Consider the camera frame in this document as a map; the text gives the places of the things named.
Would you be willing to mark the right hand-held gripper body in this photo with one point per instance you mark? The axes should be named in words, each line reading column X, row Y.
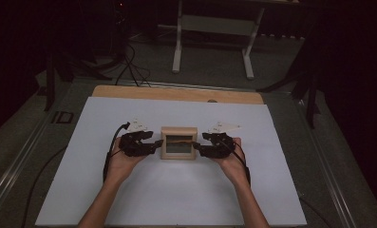
column 222, row 147

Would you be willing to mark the square wooden puzzle tray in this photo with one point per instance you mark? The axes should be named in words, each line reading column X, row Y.
column 179, row 130

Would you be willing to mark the black metal stand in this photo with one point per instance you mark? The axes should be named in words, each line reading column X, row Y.
column 311, row 95
column 50, row 82

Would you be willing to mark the person's right hand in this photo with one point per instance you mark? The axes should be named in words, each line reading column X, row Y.
column 235, row 167

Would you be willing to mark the person's left hand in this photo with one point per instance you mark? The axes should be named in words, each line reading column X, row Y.
column 121, row 167

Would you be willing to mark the black floor socket plate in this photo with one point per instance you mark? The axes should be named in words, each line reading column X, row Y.
column 62, row 117

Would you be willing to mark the white metal desk frame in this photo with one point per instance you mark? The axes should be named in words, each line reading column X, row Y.
column 214, row 25

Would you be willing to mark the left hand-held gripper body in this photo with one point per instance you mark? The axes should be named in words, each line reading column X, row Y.
column 132, row 145

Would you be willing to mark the white table mat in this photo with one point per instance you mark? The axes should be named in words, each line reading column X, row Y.
column 176, row 196

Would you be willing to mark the metal floor rail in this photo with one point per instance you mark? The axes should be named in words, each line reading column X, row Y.
column 330, row 171
column 15, row 167
column 192, row 86

